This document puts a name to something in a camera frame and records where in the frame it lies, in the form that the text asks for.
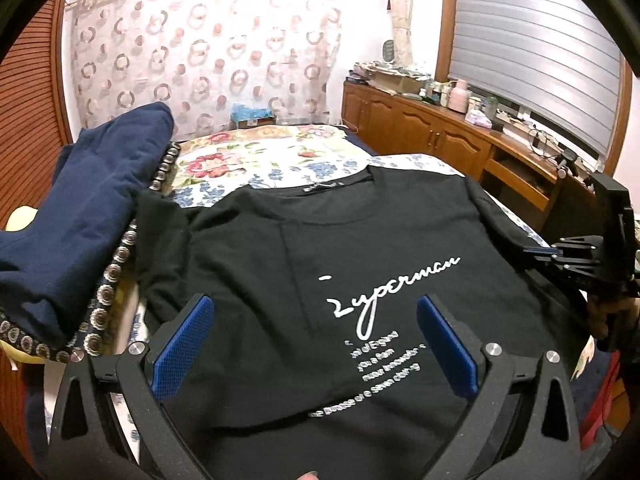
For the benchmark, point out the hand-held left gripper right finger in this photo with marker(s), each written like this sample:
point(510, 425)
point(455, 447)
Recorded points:
point(450, 350)

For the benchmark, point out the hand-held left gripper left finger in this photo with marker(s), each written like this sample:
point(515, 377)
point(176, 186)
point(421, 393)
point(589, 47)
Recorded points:
point(180, 342)

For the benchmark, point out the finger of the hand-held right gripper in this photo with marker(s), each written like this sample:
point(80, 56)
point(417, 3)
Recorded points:
point(565, 271)
point(539, 248)

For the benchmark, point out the black printed t-shirt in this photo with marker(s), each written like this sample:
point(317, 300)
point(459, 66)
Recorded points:
point(300, 240)

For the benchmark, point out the person's right hand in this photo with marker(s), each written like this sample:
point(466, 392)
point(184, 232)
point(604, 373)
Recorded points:
point(600, 317)

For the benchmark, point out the person's left hand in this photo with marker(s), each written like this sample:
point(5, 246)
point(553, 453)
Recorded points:
point(307, 475)

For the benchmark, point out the folded mat with patterned trim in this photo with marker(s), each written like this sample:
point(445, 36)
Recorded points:
point(117, 255)

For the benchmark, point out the red cloth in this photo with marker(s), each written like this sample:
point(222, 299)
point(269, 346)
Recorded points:
point(605, 395)

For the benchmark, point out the white tissue packet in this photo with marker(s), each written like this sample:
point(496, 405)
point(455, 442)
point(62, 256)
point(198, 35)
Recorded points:
point(478, 119)

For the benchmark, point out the wooden cabinet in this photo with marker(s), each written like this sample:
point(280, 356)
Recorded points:
point(430, 130)

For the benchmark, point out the navy blue folded garment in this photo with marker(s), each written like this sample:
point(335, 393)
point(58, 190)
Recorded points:
point(85, 200)

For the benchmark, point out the pink thermos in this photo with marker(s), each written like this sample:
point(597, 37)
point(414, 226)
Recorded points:
point(458, 96)

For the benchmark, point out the blue floral bedsheet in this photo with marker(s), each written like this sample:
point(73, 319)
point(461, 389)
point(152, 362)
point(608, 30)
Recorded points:
point(280, 175)

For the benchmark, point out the grey window blind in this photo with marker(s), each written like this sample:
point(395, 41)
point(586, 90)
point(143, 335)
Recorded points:
point(530, 45)

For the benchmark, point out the yellow cushion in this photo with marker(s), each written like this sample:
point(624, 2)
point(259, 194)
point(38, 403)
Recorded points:
point(20, 217)

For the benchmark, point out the red floral quilt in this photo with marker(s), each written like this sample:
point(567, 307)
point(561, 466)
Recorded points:
point(260, 147)

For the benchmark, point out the clutter pile on cabinet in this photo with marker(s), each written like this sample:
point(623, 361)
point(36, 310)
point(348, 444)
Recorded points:
point(395, 79)

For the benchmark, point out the cardboard box with blue contents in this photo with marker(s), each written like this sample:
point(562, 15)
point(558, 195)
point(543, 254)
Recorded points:
point(252, 114)

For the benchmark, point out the small grey fan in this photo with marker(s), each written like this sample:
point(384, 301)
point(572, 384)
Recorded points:
point(390, 51)

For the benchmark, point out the beige tied curtain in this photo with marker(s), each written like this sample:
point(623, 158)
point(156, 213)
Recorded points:
point(401, 20)

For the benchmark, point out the wooden headboard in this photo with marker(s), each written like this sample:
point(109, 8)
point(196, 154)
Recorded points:
point(35, 105)

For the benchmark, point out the circle patterned curtain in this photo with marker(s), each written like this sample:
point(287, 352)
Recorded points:
point(200, 45)

